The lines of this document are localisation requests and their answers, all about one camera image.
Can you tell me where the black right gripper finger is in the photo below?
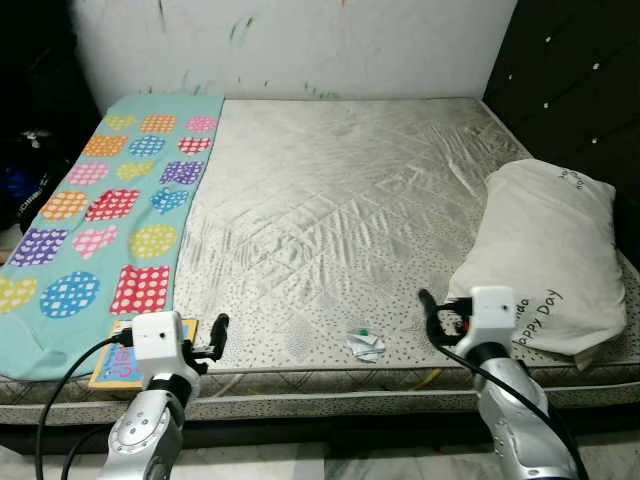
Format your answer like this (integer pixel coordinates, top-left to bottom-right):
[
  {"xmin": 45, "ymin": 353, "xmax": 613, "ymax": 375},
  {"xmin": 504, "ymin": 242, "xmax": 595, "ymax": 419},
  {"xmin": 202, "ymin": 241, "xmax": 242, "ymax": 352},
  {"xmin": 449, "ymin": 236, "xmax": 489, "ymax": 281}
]
[{"xmin": 416, "ymin": 288, "xmax": 447, "ymax": 347}]

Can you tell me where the white paper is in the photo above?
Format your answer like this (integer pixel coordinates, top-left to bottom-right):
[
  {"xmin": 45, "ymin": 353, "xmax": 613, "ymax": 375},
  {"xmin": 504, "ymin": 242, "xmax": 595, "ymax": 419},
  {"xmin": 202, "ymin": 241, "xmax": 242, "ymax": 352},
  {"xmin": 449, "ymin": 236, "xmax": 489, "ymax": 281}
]
[{"xmin": 344, "ymin": 326, "xmax": 389, "ymax": 364}]

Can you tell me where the yellow blue children's book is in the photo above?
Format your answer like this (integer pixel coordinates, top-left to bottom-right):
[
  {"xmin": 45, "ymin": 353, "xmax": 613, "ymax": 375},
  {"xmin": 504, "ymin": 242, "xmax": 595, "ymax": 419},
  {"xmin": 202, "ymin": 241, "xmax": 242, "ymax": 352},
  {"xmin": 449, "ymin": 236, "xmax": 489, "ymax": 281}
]
[{"xmin": 88, "ymin": 317, "xmax": 201, "ymax": 391}]

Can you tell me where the white pillow with black lettering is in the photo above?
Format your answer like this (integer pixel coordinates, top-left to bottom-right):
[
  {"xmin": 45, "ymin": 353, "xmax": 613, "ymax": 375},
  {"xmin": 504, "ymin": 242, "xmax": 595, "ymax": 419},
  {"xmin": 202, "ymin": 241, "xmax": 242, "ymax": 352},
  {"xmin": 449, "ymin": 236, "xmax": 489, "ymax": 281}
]
[{"xmin": 447, "ymin": 157, "xmax": 630, "ymax": 373}]

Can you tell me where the white quilted mattress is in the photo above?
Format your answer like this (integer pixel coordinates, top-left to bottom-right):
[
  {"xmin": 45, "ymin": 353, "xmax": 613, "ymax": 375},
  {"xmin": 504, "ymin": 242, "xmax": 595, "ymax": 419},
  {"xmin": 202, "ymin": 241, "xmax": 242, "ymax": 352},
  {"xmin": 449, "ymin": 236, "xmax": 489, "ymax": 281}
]
[{"xmin": 0, "ymin": 96, "xmax": 640, "ymax": 429}]

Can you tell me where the teal blanket with colourful shapes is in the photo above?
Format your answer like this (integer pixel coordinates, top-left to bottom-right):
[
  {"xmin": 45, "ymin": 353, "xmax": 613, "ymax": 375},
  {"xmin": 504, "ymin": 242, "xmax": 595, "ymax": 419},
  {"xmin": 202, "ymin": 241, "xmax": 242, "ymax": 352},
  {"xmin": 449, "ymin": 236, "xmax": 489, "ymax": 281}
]
[{"xmin": 0, "ymin": 92, "xmax": 227, "ymax": 383}]

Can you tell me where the black bag with white lettering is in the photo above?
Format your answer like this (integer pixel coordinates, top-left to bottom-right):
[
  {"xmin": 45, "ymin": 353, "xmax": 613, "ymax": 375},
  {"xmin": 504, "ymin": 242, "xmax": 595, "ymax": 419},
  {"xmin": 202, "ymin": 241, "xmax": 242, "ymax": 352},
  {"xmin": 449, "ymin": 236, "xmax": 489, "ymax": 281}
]
[{"xmin": 0, "ymin": 100, "xmax": 106, "ymax": 239}]

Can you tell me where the blue bag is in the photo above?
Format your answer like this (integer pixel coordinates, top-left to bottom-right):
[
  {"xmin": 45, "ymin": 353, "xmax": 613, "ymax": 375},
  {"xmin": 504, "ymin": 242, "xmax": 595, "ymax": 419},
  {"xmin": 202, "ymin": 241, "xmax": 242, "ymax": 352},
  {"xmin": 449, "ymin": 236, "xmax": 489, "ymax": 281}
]
[{"xmin": 0, "ymin": 165, "xmax": 43, "ymax": 206}]

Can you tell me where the black tufted headboard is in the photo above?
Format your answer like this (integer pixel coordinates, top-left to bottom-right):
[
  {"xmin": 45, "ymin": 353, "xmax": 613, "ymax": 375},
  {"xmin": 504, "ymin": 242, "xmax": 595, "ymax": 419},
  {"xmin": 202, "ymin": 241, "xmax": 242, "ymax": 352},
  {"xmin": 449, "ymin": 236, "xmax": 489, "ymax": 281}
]
[{"xmin": 482, "ymin": 0, "xmax": 640, "ymax": 263}]

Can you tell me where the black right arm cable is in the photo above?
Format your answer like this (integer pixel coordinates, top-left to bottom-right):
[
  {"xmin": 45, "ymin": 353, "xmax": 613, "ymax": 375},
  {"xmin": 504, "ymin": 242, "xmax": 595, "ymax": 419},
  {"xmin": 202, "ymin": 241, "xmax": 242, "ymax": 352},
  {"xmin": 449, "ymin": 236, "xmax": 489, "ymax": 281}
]
[{"xmin": 424, "ymin": 296, "xmax": 591, "ymax": 480}]

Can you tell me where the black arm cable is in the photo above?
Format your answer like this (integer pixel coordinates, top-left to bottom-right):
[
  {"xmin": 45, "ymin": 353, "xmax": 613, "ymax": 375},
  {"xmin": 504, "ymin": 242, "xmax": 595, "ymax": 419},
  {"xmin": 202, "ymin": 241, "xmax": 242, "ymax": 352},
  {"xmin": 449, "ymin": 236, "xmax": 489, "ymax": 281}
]
[
  {"xmin": 34, "ymin": 333, "xmax": 136, "ymax": 480},
  {"xmin": 424, "ymin": 296, "xmax": 591, "ymax": 480}
]

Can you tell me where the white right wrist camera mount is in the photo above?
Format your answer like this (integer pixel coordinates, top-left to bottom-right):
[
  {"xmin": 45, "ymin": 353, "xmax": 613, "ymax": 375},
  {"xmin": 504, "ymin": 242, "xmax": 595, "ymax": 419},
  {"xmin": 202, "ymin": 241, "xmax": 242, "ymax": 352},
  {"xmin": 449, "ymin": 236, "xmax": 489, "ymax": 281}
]
[{"xmin": 464, "ymin": 285, "xmax": 519, "ymax": 348}]

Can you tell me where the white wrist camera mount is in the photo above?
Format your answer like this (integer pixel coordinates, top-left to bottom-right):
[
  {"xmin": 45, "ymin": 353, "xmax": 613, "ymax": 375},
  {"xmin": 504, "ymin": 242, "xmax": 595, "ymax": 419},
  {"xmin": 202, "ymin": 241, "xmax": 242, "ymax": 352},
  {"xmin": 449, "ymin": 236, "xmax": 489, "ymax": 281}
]
[
  {"xmin": 464, "ymin": 285, "xmax": 519, "ymax": 348},
  {"xmin": 130, "ymin": 311, "xmax": 199, "ymax": 383}
]

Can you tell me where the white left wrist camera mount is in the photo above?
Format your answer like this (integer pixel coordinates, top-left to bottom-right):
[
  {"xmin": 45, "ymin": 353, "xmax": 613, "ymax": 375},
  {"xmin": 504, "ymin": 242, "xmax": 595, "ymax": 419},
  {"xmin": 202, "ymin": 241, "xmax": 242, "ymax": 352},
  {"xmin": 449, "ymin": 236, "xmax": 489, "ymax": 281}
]
[{"xmin": 130, "ymin": 311, "xmax": 199, "ymax": 383}]

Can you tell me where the black bed frame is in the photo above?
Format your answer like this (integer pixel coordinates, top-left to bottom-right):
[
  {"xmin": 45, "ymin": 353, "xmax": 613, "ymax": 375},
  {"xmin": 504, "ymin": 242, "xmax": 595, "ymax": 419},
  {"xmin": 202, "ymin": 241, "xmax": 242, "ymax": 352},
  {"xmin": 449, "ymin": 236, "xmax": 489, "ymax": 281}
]
[{"xmin": 0, "ymin": 405, "xmax": 640, "ymax": 459}]

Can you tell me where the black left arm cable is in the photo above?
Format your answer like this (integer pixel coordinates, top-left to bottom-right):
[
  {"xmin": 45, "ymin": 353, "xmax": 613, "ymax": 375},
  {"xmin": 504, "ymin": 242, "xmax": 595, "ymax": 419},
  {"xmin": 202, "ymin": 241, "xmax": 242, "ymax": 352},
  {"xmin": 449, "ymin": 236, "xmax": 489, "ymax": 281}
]
[{"xmin": 34, "ymin": 333, "xmax": 136, "ymax": 480}]

